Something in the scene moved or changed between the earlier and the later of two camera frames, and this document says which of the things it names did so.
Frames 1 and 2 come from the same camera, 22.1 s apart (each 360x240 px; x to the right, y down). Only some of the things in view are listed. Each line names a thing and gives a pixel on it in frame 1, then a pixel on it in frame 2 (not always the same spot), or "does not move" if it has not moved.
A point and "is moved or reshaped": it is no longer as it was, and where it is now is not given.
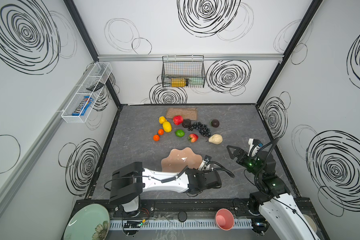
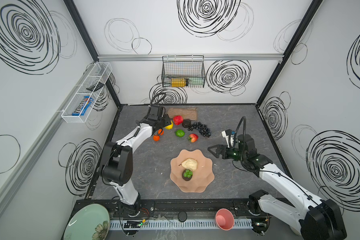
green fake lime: x=180 y=133 does not move
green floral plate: x=89 y=222 does not move
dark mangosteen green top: x=214 y=123 is moved or reshaped
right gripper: x=240 y=153 → x=222 y=151
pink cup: x=224 y=219 does not move
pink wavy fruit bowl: x=179 y=159 is moved or reshaped
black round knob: x=182 y=216 does not move
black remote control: x=99 y=85 does not move
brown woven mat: x=186 y=113 does not move
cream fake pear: x=216 y=139 → x=189 y=163
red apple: x=178 y=120 does not move
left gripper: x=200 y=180 → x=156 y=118
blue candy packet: x=80 y=110 does not move
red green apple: x=193 y=137 does not move
